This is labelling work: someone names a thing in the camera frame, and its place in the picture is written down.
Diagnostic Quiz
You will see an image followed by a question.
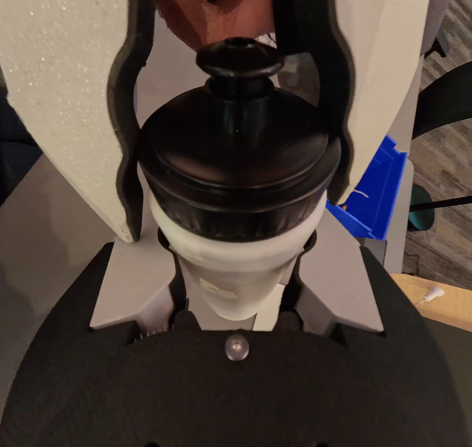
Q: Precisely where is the person's left hand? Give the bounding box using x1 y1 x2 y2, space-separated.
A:
151 0 278 54

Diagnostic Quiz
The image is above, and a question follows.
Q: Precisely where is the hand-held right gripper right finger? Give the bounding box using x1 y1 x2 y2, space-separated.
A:
284 210 385 334

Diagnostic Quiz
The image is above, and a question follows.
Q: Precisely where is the white bottle with black cap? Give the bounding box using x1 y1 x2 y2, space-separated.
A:
136 38 344 323

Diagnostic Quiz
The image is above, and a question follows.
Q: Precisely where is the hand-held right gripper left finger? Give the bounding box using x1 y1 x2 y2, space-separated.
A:
89 230 189 330

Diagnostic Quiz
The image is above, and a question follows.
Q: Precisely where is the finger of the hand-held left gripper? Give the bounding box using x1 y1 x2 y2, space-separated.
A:
0 0 157 244
273 0 437 206

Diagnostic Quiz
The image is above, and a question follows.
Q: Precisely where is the blue plastic bin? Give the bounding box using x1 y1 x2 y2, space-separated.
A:
326 133 409 242

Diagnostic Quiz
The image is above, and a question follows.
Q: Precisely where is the black pillar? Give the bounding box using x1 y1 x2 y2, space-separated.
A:
407 60 472 232

